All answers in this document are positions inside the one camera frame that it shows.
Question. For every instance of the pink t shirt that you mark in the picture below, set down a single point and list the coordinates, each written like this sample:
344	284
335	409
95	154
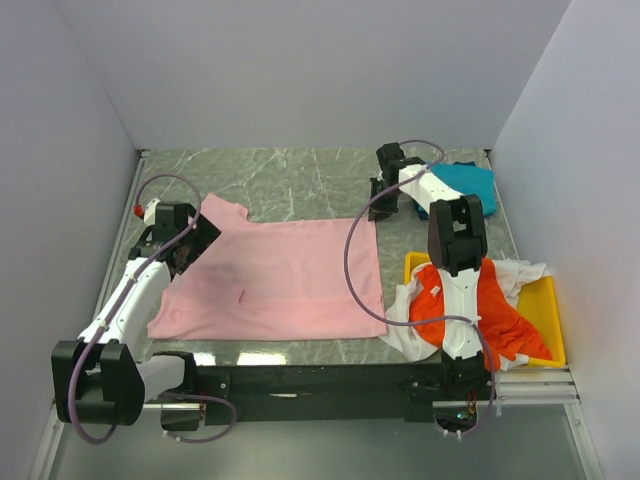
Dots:
286	281

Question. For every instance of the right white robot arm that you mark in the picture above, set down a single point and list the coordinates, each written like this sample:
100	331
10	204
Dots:
456	245

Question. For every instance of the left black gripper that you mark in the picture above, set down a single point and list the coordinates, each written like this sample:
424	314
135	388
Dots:
204	234

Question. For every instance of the black base beam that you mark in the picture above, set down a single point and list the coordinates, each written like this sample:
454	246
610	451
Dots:
267	393

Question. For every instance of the white t shirt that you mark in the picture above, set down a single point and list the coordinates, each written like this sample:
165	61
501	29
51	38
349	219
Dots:
423	341

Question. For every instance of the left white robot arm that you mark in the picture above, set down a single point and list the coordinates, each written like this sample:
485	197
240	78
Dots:
96	379

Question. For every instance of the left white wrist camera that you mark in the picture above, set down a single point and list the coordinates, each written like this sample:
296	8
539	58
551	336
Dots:
146	213

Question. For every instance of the folded teal t shirt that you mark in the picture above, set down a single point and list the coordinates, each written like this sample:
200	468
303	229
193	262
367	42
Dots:
469	180

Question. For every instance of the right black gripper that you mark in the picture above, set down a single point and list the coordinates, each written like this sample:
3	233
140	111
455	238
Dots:
382	211

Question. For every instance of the orange t shirt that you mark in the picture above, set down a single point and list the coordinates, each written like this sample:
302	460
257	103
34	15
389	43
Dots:
510	335

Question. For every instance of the yellow plastic bin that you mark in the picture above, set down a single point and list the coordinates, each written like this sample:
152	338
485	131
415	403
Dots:
537	303

